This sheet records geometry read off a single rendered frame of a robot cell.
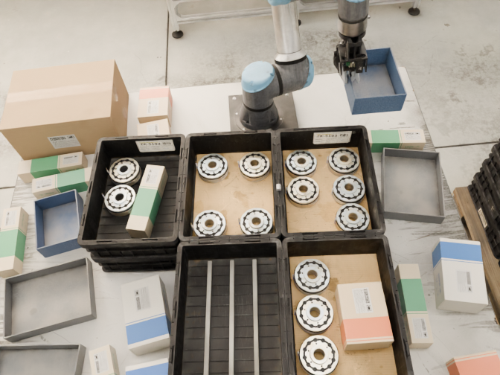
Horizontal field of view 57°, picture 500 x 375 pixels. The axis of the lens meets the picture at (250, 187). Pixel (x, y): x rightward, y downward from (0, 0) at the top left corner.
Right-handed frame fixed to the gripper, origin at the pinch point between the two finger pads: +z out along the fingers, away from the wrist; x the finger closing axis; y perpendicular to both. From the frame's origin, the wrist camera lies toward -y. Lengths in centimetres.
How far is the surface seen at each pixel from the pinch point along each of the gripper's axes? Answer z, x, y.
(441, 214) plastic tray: 42, 28, 28
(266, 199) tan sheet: 26.3, -29.2, 23.3
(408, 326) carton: 37, 8, 65
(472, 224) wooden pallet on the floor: 103, 61, 4
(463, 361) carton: 36, 21, 76
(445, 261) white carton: 35, 23, 47
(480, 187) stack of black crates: 92, 65, -8
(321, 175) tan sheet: 28.0, -10.6, 15.5
